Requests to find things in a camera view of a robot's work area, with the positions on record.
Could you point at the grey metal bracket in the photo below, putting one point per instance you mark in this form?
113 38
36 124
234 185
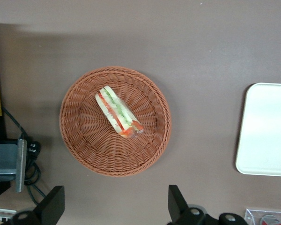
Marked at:
19 164

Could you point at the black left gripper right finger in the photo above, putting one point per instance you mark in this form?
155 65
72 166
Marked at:
178 206

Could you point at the clear acrylic bottle rack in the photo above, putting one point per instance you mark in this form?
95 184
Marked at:
255 214

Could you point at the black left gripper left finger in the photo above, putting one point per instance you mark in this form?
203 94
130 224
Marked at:
51 206

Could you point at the brown wicker basket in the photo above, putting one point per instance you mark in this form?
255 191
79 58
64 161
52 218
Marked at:
84 140

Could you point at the cream plastic tray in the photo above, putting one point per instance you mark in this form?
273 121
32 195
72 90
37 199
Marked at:
267 131

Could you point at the sandwich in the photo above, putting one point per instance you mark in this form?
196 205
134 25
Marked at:
117 112

